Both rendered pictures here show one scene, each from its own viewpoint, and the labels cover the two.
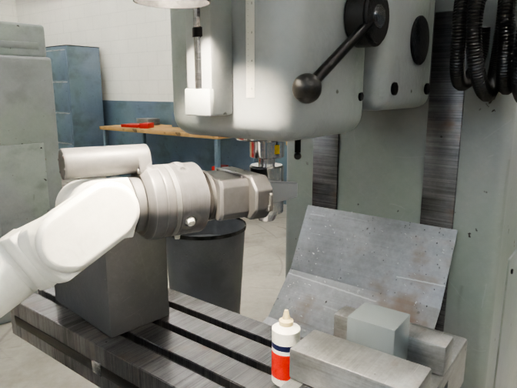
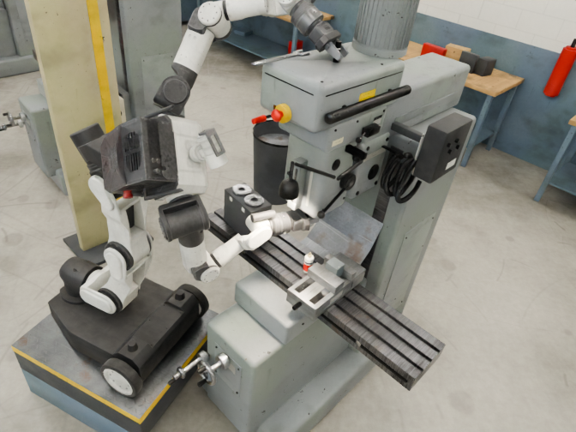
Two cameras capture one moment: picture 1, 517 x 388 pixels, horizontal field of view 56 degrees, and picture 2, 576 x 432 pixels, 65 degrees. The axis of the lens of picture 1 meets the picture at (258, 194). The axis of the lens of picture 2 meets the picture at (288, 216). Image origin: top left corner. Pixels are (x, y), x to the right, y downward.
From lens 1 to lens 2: 1.32 m
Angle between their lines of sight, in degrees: 25
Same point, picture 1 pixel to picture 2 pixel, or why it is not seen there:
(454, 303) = (378, 247)
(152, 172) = (275, 219)
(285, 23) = (318, 194)
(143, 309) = not seen: hidden behind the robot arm
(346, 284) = (339, 231)
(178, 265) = (261, 159)
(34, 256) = (246, 245)
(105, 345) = not seen: hidden behind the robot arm
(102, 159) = (262, 218)
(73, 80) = not seen: outside the picture
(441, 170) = (382, 201)
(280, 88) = (315, 207)
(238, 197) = (299, 225)
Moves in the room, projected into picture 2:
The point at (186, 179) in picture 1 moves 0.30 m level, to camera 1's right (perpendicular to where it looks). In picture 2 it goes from (285, 222) to (360, 233)
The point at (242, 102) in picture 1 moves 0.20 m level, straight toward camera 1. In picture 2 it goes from (304, 206) to (301, 238)
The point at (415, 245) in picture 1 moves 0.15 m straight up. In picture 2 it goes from (368, 225) to (375, 199)
